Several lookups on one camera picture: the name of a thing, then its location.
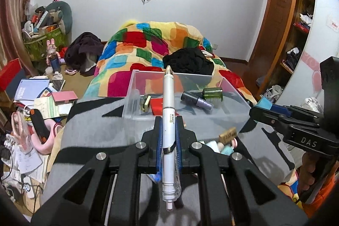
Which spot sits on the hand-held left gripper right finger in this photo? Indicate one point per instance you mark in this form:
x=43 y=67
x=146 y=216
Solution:
x=180 y=141

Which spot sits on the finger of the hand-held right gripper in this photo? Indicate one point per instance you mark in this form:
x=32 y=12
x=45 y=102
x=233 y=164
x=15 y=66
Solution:
x=279 y=108
x=267 y=117

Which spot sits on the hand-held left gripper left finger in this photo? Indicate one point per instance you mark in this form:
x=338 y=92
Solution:
x=159 y=138

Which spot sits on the white pen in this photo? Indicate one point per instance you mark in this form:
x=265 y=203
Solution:
x=168 y=99

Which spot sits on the clear plastic box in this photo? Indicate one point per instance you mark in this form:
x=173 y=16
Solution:
x=132 y=99

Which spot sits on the person's right forearm orange sleeve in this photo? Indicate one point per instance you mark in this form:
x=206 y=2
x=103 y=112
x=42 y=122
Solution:
x=328 y=183

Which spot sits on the person's right hand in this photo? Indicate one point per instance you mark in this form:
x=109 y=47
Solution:
x=306 y=170

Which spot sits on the red foil packet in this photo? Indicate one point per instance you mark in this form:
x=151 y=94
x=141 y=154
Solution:
x=157 y=107

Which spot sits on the white plastic bag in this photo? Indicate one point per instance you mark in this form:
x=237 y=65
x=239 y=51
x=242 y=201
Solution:
x=311 y=104

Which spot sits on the yellow green eraser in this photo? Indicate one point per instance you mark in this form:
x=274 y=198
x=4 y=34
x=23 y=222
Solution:
x=145 y=104

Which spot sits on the grey purple nail polish bottle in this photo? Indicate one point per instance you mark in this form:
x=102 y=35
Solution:
x=196 y=100

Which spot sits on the mint green soft object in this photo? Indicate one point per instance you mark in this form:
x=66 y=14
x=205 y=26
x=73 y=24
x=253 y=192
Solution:
x=226 y=149

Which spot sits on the grey black patterned blanket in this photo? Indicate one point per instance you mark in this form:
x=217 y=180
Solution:
x=106 y=133

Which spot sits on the green glass bottle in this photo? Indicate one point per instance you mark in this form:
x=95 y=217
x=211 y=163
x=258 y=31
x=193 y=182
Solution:
x=212 y=94

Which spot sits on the wooden shelf unit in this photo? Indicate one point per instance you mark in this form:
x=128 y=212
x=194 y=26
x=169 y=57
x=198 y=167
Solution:
x=291 y=38

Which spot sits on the black clothing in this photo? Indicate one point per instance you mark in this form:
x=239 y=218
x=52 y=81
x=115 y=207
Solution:
x=189 y=60

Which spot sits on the brown wooden door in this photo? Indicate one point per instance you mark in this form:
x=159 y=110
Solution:
x=275 y=19

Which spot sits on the white sliding door pink pattern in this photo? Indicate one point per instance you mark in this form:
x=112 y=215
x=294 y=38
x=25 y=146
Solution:
x=323 y=30

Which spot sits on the colourful patchwork blanket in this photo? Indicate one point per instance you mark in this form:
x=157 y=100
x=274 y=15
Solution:
x=137 y=43

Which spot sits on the pink book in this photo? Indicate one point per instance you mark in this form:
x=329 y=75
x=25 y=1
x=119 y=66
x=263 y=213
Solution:
x=65 y=96

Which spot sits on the pink headphone stand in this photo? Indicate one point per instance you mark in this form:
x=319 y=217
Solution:
x=43 y=148

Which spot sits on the green white booklet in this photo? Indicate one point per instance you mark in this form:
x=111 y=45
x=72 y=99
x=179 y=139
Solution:
x=47 y=106

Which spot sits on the dark purple clothing pile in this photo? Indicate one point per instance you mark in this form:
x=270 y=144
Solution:
x=84 y=48

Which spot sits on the black orange tool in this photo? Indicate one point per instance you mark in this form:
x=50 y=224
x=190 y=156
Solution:
x=38 y=124

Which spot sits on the blue bottle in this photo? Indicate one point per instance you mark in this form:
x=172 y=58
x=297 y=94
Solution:
x=55 y=63

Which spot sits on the white jar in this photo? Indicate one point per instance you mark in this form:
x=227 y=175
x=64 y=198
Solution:
x=49 y=72

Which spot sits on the loose white papers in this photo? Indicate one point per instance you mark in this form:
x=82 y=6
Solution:
x=26 y=162

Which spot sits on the pink bunny toy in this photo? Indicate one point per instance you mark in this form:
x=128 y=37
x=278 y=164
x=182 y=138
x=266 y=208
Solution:
x=51 y=50

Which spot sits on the blue grey notebook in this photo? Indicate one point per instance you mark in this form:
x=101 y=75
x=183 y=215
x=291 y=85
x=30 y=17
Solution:
x=27 y=89

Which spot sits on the grey green neck pillow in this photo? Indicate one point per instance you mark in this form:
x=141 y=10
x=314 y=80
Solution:
x=67 y=16

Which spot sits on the green storage box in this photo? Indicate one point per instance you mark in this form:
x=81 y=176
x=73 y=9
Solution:
x=37 y=47

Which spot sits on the red box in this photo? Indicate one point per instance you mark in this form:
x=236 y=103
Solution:
x=10 y=73

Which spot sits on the striped curtain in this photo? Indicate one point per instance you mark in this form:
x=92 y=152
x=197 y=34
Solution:
x=16 y=16

